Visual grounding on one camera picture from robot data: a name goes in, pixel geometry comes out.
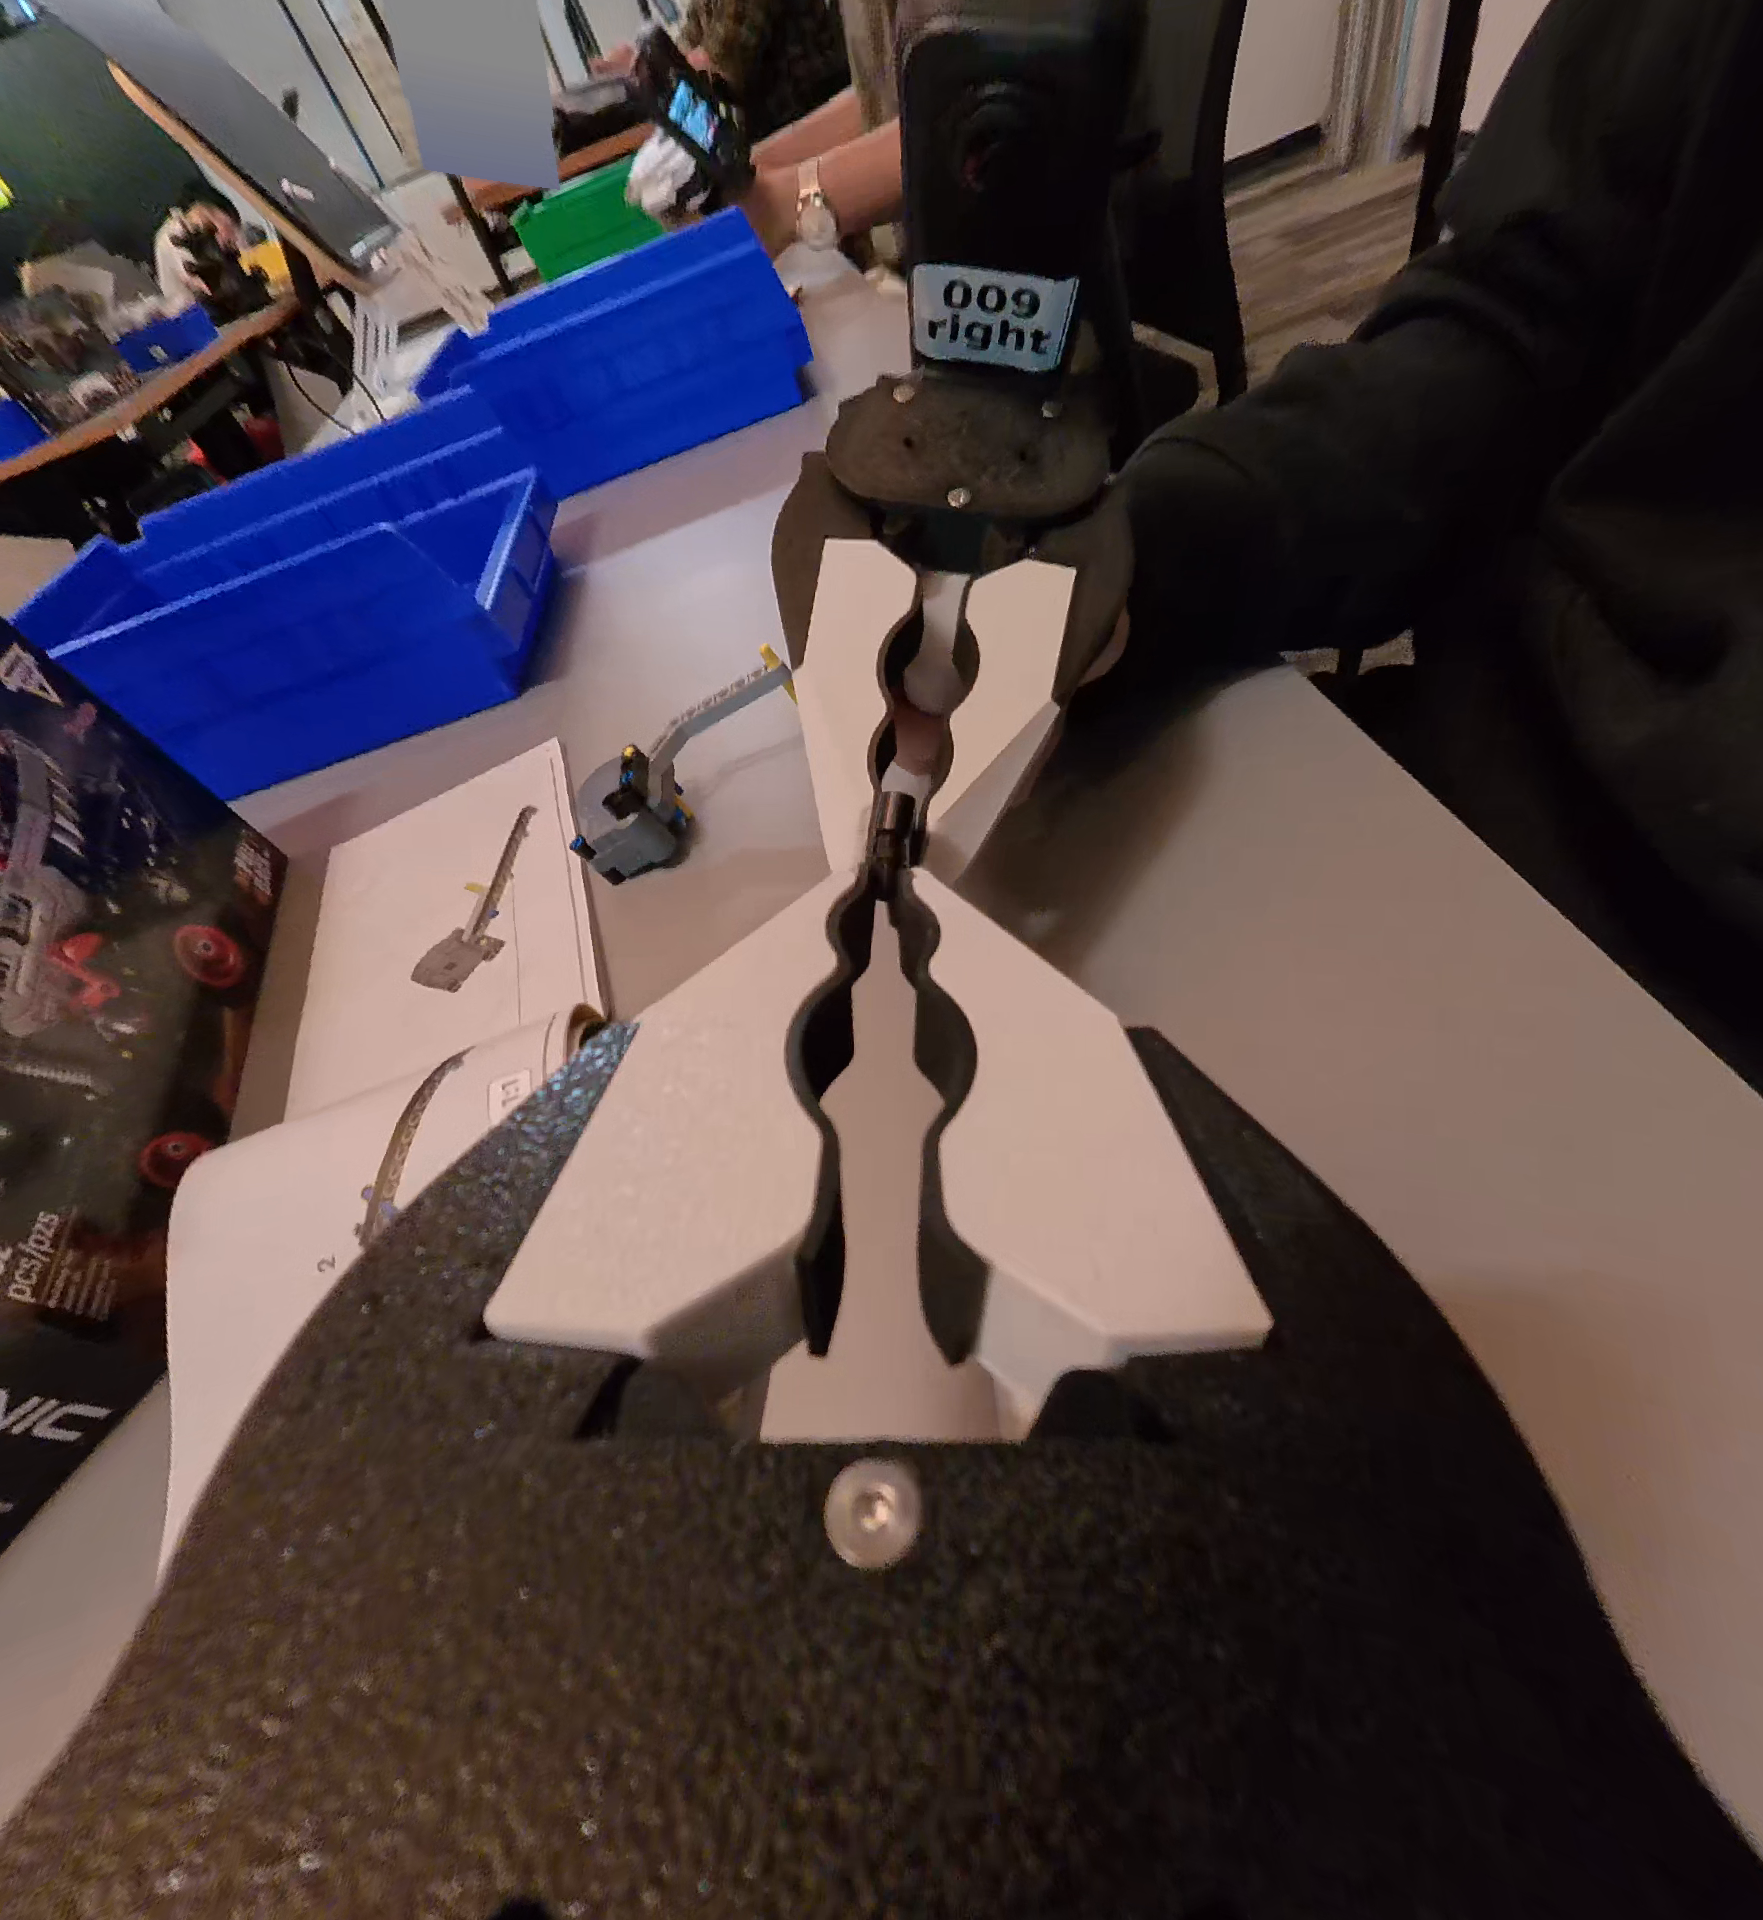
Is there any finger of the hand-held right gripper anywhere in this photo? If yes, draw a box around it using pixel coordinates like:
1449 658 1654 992
795 535 931 887
911 554 1080 884

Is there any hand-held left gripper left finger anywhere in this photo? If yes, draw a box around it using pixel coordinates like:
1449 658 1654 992
481 870 883 1368

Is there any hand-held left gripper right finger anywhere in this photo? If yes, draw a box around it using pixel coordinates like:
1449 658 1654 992
893 870 1277 1430

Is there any person's right forearm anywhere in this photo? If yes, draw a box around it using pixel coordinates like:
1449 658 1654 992
1122 254 1648 710

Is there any another person's forearm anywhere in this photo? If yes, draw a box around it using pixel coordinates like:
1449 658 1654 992
746 120 914 256

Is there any grey toy assembly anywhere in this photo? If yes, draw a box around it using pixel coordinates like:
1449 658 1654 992
570 646 802 890

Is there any black handheld device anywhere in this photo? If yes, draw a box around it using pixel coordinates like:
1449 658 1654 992
642 30 754 190

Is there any white instruction booklet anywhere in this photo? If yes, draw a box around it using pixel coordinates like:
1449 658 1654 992
162 735 644 1578

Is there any blue plastic bin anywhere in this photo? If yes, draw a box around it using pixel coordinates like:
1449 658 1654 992
130 382 523 565
415 208 815 505
9 469 560 804

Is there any green plastic bin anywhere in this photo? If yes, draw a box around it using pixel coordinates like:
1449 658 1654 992
511 157 667 284

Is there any white stand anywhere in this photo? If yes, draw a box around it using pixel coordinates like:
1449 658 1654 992
353 196 500 338

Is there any black toy set box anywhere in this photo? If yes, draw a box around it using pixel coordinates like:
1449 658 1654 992
0 611 290 1640

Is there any person's black sweater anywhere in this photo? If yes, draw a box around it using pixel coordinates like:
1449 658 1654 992
1279 0 1763 1164

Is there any wooden background table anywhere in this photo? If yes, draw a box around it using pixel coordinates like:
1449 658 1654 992
0 292 305 519

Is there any black chair frame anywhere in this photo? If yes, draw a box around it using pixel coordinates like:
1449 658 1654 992
1122 0 1490 408

